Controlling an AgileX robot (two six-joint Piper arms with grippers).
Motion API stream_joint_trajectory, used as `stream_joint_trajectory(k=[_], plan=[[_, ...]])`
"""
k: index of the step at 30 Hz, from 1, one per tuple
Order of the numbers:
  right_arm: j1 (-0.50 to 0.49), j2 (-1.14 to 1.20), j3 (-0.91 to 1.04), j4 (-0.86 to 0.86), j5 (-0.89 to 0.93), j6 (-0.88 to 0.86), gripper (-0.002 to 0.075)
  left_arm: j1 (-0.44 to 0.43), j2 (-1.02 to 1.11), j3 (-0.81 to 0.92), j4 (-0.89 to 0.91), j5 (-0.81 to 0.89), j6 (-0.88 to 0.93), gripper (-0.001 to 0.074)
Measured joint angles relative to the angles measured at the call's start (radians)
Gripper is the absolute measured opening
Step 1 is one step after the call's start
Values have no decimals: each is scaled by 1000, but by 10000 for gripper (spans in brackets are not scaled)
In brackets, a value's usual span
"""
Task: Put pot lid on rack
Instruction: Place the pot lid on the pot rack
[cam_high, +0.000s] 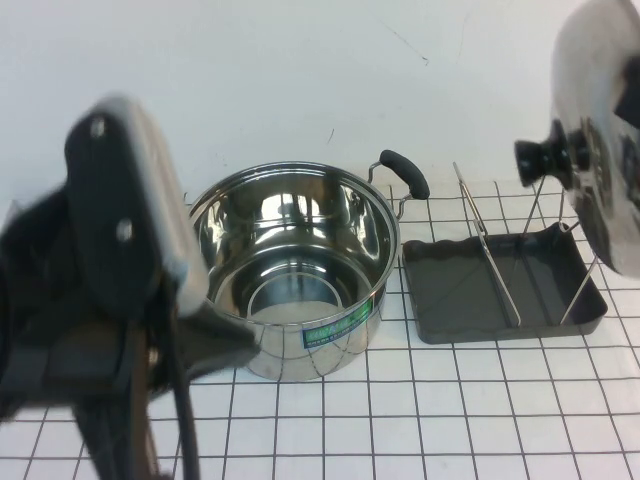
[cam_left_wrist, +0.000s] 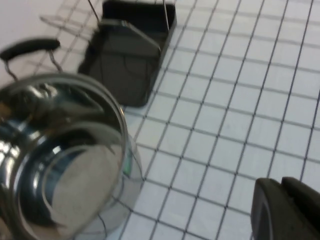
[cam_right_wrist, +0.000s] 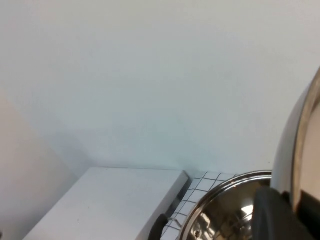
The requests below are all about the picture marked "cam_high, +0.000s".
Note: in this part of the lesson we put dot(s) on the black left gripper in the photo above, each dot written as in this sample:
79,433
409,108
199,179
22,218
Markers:
80,350

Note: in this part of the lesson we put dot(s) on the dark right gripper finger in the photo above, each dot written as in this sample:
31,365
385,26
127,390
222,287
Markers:
629,102

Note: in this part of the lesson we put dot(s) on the steel pot lid black knob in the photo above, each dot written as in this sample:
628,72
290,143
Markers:
590,75

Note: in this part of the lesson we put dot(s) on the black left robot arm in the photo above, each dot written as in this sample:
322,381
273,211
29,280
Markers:
120,440

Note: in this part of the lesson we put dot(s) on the white black-grid tablecloth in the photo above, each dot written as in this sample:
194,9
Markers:
400,425

